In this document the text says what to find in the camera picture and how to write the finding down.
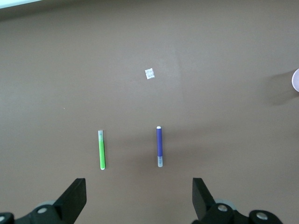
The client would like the purple marker pen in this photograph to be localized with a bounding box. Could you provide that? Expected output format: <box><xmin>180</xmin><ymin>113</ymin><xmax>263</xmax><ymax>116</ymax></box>
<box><xmin>156</xmin><ymin>126</ymin><xmax>164</xmax><ymax>168</ymax></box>

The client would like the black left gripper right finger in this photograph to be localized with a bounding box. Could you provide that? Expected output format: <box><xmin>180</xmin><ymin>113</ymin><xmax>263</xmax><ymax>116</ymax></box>
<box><xmin>191</xmin><ymin>177</ymin><xmax>285</xmax><ymax>224</ymax></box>

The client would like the white plastic cup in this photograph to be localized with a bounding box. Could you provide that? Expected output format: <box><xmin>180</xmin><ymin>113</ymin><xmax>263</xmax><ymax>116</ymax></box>
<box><xmin>291</xmin><ymin>68</ymin><xmax>299</xmax><ymax>92</ymax></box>

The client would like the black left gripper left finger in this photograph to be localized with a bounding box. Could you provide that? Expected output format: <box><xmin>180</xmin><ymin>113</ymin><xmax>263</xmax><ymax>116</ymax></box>
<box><xmin>14</xmin><ymin>178</ymin><xmax>87</xmax><ymax>224</ymax></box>

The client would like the green highlighter pen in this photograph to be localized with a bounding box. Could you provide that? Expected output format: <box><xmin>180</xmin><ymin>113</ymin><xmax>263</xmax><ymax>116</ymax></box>
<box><xmin>98</xmin><ymin>130</ymin><xmax>107</xmax><ymax>171</ymax></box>

